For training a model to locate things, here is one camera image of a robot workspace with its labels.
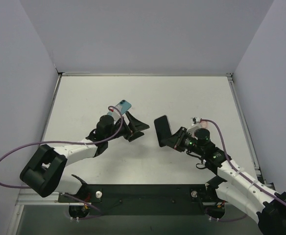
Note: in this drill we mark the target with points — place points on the aluminium table frame rail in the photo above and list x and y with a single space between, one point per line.
244 161

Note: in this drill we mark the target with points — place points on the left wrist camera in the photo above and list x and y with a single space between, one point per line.
117 110

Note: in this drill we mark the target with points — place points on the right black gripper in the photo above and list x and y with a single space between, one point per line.
178 138

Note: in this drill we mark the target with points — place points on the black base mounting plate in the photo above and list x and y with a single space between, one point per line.
183 199

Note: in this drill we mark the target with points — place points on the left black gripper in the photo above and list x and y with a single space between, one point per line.
129 129

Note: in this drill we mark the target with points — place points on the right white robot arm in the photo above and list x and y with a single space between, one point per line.
271 220

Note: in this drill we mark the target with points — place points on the black phone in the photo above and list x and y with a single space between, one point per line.
163 130

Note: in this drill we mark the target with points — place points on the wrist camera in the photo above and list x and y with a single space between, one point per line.
195 123
117 110

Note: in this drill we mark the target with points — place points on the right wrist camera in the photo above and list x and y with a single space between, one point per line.
195 123

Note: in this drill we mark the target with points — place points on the teal phone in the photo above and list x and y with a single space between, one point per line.
123 106

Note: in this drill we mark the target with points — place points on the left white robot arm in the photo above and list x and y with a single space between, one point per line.
44 172

